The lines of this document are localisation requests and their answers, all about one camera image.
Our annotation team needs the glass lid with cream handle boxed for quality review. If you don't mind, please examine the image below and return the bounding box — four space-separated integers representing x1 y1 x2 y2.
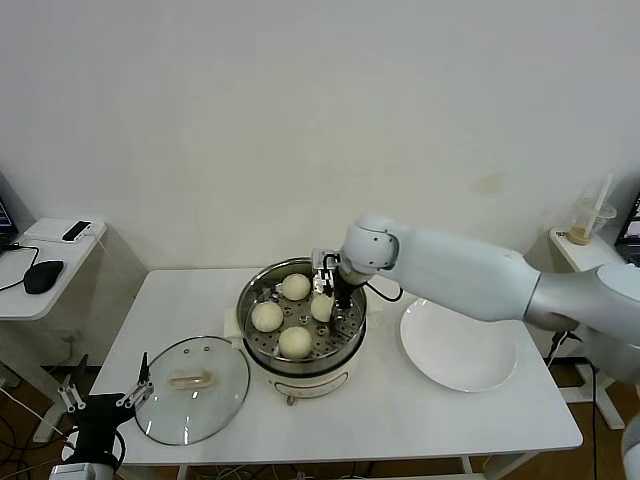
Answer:
134 335 251 447

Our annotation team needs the white steamed baozi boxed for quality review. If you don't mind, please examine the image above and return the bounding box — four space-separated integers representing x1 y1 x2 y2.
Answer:
278 326 314 359
251 301 285 334
310 293 335 324
282 273 312 302

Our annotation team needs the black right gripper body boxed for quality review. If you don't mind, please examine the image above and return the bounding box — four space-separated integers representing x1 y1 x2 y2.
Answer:
328 269 354 302

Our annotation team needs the black mouse cable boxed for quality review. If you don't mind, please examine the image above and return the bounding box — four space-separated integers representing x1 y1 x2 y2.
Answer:
0 242 40 293

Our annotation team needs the white side desk with mouse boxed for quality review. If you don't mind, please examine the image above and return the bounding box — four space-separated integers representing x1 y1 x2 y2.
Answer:
0 217 109 445

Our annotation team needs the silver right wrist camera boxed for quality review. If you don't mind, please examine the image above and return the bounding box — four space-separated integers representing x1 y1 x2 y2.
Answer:
310 248 344 274

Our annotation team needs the black power cable with adapter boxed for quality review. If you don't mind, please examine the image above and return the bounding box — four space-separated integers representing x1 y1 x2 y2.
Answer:
543 329 601 480

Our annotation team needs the black computer mouse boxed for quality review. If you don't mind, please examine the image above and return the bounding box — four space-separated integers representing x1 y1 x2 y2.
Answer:
24 259 66 295

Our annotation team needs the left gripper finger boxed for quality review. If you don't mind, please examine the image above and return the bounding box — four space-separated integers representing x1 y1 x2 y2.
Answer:
57 354 89 412
115 352 154 409

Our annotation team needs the white round plate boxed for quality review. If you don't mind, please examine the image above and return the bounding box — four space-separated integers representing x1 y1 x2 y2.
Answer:
399 298 518 394

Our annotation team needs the black laptop beside cup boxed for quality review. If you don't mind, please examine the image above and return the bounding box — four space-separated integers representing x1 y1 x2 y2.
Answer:
613 189 640 266

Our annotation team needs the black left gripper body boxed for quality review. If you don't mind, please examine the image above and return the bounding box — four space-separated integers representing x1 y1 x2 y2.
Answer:
74 392 136 471

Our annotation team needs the white device with black screen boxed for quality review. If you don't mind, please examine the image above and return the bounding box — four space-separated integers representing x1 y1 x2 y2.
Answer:
61 220 95 244

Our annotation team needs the stainless steel steamer basket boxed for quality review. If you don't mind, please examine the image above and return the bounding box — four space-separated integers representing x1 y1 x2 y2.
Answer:
235 257 369 374

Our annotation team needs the cream white electric cooker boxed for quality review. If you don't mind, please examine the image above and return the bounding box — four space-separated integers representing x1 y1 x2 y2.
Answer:
220 285 385 407

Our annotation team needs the black laptop beside mouse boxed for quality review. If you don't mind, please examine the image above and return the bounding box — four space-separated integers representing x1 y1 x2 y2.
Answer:
0 169 21 254

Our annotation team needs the wall power socket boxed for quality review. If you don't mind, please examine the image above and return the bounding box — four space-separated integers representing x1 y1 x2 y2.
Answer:
58 329 82 362

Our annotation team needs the clear plastic drink cup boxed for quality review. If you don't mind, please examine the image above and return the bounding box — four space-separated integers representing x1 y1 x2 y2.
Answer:
567 198 617 247

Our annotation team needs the black flat floor bar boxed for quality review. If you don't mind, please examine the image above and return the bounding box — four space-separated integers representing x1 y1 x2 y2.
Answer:
546 354 617 377

